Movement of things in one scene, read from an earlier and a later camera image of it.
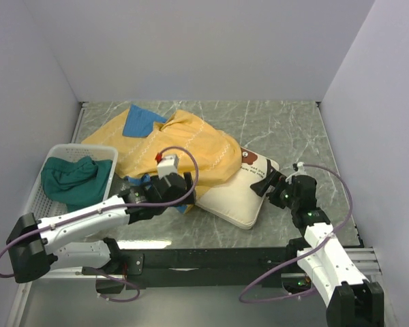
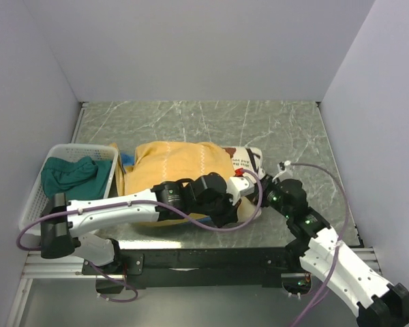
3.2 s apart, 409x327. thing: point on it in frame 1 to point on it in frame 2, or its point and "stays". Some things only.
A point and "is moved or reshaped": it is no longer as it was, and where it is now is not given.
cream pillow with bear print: [234, 201] is moved or reshaped
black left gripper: [189, 188] to [230, 215]
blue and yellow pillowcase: [183, 141] is moved or reshaped
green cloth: [76, 183] stays
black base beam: [173, 268] stays
